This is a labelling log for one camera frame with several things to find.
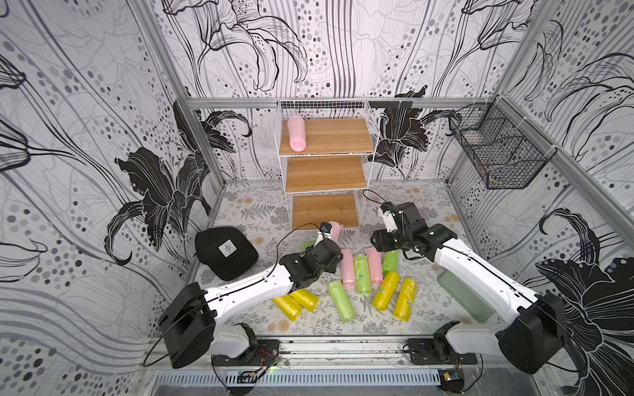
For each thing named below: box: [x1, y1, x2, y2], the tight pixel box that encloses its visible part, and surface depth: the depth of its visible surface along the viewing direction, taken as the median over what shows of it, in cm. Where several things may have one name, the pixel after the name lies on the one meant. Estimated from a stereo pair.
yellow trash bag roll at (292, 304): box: [271, 288, 312, 321], surface depth 81 cm
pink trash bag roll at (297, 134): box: [288, 115, 307, 153], surface depth 73 cm
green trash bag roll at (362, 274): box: [353, 252, 373, 295], surface depth 87 cm
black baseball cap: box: [193, 226, 259, 282], surface depth 92 cm
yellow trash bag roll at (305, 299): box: [289, 288, 320, 312], surface depth 82 cm
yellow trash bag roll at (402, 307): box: [392, 277, 417, 322], surface depth 81 cm
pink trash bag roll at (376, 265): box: [368, 246, 384, 284], surface depth 90 cm
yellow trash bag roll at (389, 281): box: [372, 270, 401, 312], surface depth 85 cm
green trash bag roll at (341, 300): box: [328, 279, 356, 322], surface depth 83 cm
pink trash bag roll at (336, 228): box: [328, 221, 345, 243], surface depth 85 cm
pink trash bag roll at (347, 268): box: [340, 248, 356, 289], surface depth 88 cm
